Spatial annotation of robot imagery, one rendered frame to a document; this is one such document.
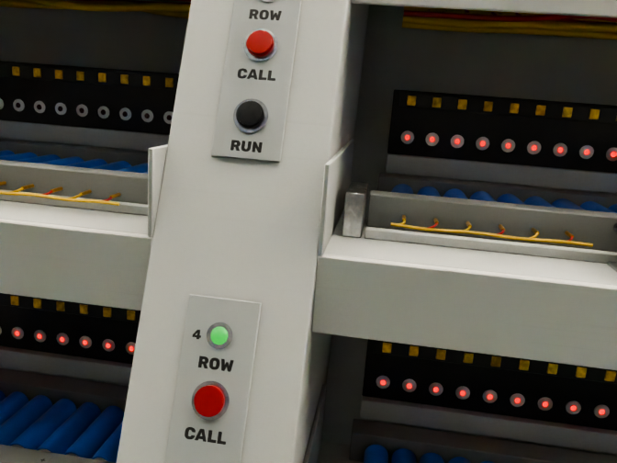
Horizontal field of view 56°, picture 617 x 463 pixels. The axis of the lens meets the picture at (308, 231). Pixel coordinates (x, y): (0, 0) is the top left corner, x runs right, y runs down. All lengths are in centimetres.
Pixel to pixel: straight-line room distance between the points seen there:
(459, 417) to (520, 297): 18
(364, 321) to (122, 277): 14
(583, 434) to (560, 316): 19
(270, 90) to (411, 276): 13
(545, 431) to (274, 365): 25
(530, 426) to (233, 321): 27
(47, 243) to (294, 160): 15
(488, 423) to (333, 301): 21
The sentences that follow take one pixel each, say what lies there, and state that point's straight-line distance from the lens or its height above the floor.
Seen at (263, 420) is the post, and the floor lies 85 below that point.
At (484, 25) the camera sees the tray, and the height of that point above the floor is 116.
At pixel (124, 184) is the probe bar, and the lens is 40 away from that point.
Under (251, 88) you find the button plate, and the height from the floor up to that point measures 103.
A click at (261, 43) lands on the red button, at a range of 35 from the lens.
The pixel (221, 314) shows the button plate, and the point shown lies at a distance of 32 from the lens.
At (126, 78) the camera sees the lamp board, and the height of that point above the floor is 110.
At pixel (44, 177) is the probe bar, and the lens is 43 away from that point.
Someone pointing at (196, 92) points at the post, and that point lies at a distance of 35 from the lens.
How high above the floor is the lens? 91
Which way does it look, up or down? 8 degrees up
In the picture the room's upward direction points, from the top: 7 degrees clockwise
